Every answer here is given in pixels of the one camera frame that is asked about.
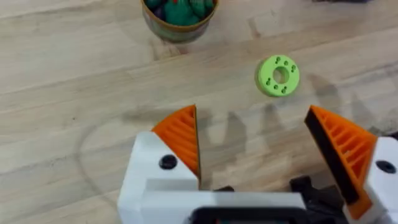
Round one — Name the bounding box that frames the left gripper white and orange left finger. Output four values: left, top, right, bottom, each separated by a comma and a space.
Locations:
117, 104, 201, 224

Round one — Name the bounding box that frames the left gripper white and orange right finger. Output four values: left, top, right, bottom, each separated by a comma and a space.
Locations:
303, 105, 398, 224

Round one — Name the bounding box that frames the green disc with holes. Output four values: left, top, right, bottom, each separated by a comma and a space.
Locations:
254, 54, 301, 98

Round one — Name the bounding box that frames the tub of toy vegetables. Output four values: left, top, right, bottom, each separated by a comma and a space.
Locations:
140, 0, 220, 44

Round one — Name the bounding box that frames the dark object at table edge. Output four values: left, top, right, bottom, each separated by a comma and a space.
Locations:
312, 0, 371, 4

